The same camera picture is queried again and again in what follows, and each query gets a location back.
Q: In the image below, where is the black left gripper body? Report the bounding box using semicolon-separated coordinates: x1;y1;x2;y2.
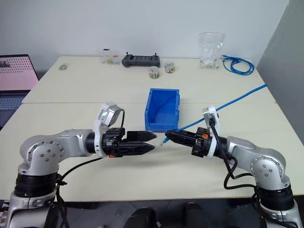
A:
102;127;129;159

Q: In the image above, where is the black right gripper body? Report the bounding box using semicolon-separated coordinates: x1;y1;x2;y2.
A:
191;127;212;158

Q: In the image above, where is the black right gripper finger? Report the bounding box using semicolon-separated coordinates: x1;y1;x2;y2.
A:
164;132;197;150
175;129;199;141

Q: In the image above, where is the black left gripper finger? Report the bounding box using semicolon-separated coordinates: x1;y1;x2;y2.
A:
114;141;156;158
126;130;157;143

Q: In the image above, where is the long blue network cable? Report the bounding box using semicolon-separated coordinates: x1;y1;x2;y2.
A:
159;83;269;146

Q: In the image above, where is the blue plastic bin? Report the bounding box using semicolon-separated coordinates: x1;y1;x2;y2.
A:
143;88;182;132

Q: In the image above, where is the round clear jar of beads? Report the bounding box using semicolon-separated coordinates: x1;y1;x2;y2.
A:
148;66;161;80
164;61;177;74

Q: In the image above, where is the dark rounded shape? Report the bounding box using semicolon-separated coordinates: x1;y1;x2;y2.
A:
125;207;156;228

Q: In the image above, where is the black handheld controller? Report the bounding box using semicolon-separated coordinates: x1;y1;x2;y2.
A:
121;52;162;68

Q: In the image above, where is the clear bag of white couplers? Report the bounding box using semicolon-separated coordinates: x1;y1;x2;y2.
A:
198;31;226;70

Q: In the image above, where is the clear box of small parts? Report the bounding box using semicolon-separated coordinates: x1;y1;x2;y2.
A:
99;47;121;66

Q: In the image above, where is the open laptop with pink screen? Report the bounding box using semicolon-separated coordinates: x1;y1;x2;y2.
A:
0;54;39;129

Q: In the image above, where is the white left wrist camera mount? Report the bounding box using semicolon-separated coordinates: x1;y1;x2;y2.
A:
94;102;119;158

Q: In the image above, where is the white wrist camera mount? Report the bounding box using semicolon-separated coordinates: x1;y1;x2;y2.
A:
202;105;220;160
94;102;119;158

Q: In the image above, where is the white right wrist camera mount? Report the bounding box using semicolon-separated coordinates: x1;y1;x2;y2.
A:
202;105;220;160

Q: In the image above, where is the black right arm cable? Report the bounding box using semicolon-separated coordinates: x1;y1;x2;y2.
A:
209;117;265;228

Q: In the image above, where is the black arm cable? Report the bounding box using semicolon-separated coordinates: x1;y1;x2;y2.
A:
47;108;126;228
209;117;265;228

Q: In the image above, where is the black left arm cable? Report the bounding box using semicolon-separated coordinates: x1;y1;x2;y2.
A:
47;108;126;228

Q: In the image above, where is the coiled blue network cable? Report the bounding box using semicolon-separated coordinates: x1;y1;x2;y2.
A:
221;54;256;76

